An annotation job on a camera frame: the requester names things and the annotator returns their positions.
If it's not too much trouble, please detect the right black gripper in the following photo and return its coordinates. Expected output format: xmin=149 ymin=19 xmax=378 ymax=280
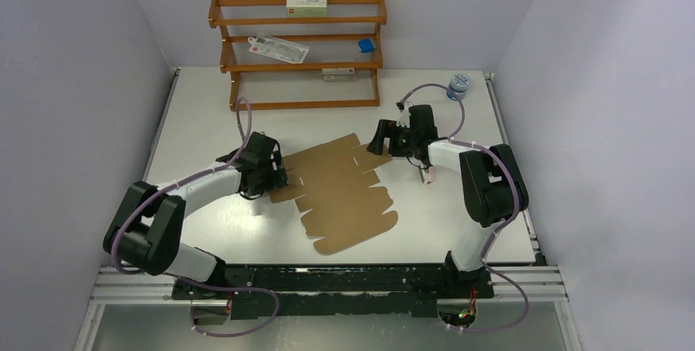
xmin=366 ymin=119 xmax=418 ymax=157

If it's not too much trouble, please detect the brown cardboard box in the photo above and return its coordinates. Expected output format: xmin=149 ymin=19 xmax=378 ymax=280
xmin=270 ymin=134 xmax=398 ymax=255

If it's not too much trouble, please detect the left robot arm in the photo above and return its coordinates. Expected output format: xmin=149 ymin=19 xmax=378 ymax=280
xmin=102 ymin=132 xmax=288 ymax=299

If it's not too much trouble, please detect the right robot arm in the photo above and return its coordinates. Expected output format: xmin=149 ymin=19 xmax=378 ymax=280
xmin=367 ymin=105 xmax=529 ymax=297

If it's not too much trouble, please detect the grey box lower shelf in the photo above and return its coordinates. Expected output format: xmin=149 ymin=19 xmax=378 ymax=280
xmin=321 ymin=67 xmax=357 ymax=82

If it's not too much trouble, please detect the white green box top shelf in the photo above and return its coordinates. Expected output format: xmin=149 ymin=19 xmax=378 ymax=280
xmin=286 ymin=0 xmax=328 ymax=18

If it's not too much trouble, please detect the small pink white stapler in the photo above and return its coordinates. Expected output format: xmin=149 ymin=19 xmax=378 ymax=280
xmin=418 ymin=166 xmax=436 ymax=185

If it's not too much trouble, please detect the blue white round jar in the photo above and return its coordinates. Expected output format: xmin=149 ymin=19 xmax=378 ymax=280
xmin=447 ymin=73 xmax=471 ymax=101

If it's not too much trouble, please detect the small blue object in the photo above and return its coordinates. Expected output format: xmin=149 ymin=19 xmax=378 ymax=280
xmin=357 ymin=39 xmax=377 ymax=53

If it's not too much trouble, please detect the wooden three-tier shelf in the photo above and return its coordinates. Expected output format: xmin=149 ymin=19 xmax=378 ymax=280
xmin=207 ymin=0 xmax=387 ymax=111

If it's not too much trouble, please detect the flat plastic blister package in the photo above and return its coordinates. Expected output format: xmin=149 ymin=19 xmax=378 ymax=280
xmin=247 ymin=36 xmax=311 ymax=64

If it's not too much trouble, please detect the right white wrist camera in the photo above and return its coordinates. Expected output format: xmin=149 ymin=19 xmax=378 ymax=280
xmin=396 ymin=101 xmax=412 ymax=129

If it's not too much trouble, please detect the black base frame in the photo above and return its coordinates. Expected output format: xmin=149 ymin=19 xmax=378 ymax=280
xmin=171 ymin=263 xmax=494 ymax=320

